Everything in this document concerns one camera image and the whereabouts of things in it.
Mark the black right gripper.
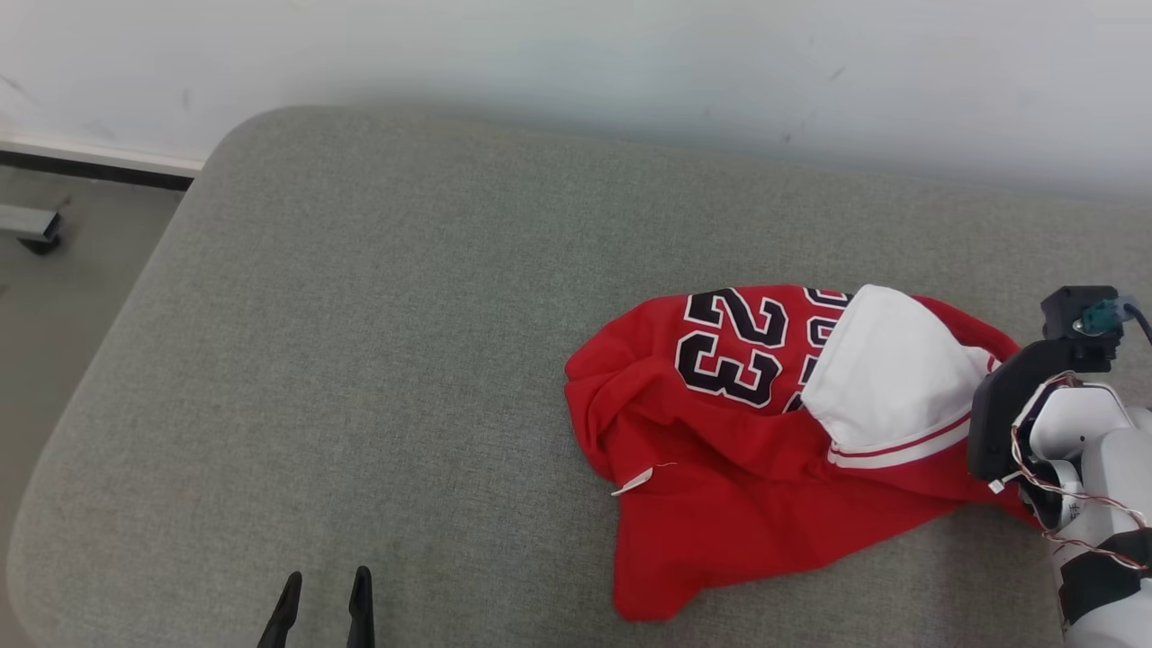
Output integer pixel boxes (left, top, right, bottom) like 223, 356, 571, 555
967, 337, 1122, 482

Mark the red basketball jersey number 23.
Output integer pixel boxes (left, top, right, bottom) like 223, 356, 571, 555
564, 284, 1036, 622

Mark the teal cable connector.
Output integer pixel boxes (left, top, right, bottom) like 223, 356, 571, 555
1080, 297, 1126, 336

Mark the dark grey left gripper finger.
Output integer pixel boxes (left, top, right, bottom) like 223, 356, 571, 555
256, 571, 303, 648
346, 566, 375, 648

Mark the grey fabric sofa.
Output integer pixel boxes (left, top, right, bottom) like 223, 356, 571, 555
7, 106, 1152, 648

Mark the red white twisted wire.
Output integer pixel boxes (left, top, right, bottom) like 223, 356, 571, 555
988, 373, 1152, 572

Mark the white and black baseboard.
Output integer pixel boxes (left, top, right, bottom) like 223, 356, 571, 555
0, 135, 206, 192

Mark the grey metal leg with caster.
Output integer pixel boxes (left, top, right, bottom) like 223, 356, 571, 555
0, 203, 64, 256

